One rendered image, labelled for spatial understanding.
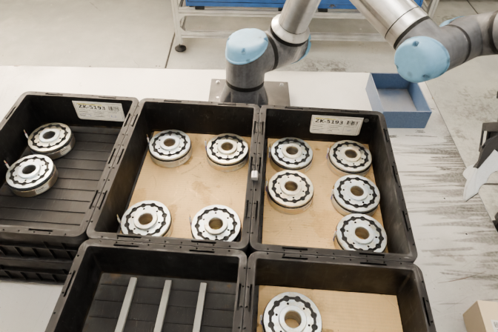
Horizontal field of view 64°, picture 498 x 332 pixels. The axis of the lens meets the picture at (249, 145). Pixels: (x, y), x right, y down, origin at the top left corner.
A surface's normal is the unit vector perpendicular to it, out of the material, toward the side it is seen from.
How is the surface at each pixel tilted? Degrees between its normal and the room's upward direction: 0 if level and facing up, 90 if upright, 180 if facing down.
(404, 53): 87
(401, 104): 0
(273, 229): 0
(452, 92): 0
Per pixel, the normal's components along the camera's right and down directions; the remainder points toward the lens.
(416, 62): -0.81, 0.37
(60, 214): 0.01, -0.70
